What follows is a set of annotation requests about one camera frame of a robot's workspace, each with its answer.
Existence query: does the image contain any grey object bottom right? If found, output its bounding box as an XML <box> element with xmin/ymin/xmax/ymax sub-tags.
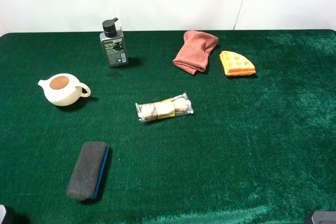
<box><xmin>304</xmin><ymin>211</ymin><xmax>336</xmax><ymax>224</ymax></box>

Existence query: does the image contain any grey pump bottle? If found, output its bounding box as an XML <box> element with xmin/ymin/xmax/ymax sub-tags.
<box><xmin>100</xmin><ymin>17</ymin><xmax>129</xmax><ymax>68</ymax></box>

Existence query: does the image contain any green table cloth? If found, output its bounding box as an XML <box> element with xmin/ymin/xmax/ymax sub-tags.
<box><xmin>1</xmin><ymin>30</ymin><xmax>335</xmax><ymax>223</ymax></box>

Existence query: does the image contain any grey blue board eraser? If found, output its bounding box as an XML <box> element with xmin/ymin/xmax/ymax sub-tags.
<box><xmin>67</xmin><ymin>141</ymin><xmax>109</xmax><ymax>201</ymax></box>

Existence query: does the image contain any folded red cloth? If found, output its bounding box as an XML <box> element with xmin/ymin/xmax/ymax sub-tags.
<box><xmin>173</xmin><ymin>30</ymin><xmax>218</xmax><ymax>75</ymax></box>

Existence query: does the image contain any yellow waffle toy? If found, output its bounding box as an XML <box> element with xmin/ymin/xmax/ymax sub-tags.
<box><xmin>219</xmin><ymin>51</ymin><xmax>256</xmax><ymax>77</ymax></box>

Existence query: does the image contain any white ceramic teapot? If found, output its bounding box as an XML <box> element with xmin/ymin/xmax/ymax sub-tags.
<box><xmin>38</xmin><ymin>73</ymin><xmax>91</xmax><ymax>106</ymax></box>

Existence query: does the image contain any wrapped pastry packet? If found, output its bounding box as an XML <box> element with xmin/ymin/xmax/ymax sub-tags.
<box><xmin>135</xmin><ymin>93</ymin><xmax>194</xmax><ymax>122</ymax></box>

